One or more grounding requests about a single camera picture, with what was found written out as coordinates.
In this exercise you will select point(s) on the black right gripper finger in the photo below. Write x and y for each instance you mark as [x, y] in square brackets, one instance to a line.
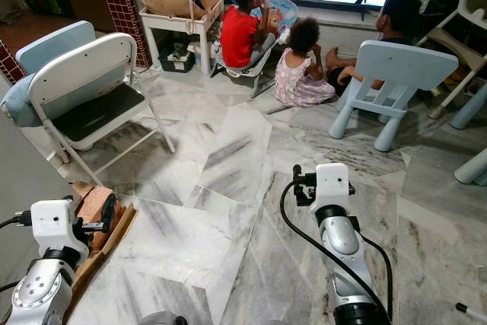
[297, 174]

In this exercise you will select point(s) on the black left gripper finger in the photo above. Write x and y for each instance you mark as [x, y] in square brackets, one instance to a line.
[110, 207]

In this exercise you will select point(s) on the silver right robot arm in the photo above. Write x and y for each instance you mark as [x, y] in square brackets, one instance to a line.
[341, 237]

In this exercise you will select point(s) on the grey fridge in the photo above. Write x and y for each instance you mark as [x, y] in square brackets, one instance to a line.
[30, 180]

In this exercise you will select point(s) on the red brick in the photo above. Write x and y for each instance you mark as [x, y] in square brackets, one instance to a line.
[93, 202]

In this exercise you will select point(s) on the wooden plank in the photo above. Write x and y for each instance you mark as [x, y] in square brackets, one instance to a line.
[114, 245]

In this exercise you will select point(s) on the child in pink dress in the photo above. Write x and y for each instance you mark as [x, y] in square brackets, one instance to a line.
[300, 80]

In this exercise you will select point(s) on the grey robot leg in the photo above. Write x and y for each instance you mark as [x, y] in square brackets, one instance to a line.
[161, 320]

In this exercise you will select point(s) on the small white kid chair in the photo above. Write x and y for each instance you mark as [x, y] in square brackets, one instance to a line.
[247, 71]

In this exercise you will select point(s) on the child in red shirt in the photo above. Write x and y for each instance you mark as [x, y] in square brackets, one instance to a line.
[240, 36]

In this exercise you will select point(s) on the light blue plastic kid chair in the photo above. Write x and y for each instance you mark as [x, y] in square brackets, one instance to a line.
[403, 66]

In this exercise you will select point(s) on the black box under table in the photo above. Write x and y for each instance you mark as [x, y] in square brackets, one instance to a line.
[176, 60]

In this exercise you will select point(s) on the blue white round toy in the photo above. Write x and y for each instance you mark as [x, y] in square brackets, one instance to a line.
[286, 9]

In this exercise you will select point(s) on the blue padded chair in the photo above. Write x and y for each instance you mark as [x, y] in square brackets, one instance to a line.
[57, 45]

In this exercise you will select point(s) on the light blue plastic table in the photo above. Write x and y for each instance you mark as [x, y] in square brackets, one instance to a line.
[470, 108]

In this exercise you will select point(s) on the white side table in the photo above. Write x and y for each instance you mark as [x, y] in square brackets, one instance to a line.
[183, 24]

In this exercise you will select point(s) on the child in dark shirt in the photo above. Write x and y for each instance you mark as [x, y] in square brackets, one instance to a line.
[399, 14]

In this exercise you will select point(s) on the small black floor object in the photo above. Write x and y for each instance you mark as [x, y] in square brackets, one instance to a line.
[468, 310]

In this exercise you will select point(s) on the white high chair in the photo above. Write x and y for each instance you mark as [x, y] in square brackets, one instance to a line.
[460, 30]

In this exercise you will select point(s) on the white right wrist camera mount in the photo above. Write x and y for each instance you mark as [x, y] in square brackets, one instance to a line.
[332, 184]

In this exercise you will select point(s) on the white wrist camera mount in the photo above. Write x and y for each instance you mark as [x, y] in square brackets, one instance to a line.
[332, 184]
[55, 222]

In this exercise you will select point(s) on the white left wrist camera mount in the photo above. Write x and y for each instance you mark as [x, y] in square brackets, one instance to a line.
[55, 222]

